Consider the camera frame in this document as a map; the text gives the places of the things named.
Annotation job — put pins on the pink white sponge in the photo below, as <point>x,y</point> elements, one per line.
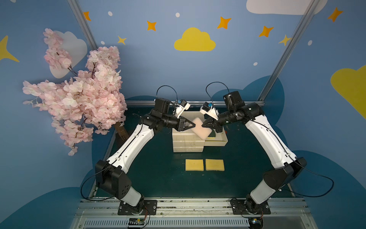
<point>202,132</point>

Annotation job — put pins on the green scouring sponge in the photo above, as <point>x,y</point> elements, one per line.
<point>212,134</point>

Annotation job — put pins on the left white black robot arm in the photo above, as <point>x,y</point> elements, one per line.
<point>111,175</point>

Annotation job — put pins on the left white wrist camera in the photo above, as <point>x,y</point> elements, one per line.
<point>181,107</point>

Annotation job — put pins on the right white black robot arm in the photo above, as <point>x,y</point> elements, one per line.
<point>286,165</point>

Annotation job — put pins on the pink cherry blossom tree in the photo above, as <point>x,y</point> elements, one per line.
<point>89,103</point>

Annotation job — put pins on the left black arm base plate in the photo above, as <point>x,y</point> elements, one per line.
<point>143,207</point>

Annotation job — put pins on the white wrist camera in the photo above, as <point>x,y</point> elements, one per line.
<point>208,109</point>
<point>181,107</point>

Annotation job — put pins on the right small circuit board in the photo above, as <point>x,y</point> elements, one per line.
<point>255,223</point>

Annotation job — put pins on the cream drawer cabinet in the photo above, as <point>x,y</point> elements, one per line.
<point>187,141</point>

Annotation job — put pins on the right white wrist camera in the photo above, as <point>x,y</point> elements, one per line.
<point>208,109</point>

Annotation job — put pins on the aluminium front rail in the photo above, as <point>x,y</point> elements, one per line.
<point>195,213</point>

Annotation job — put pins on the dark tree base plate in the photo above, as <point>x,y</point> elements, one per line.
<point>121,137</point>

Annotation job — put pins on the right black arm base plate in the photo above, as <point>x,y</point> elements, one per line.
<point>246,207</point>

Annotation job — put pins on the left green circuit board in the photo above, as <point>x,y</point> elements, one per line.
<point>136,223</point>

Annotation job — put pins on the cream drawer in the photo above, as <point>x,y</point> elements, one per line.
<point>220,140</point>

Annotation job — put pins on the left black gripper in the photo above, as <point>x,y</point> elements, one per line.
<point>180,124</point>

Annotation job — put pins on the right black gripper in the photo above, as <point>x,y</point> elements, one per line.
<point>216,124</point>

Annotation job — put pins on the yellow sponge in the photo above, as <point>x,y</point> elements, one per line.
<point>194,165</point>
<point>214,165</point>

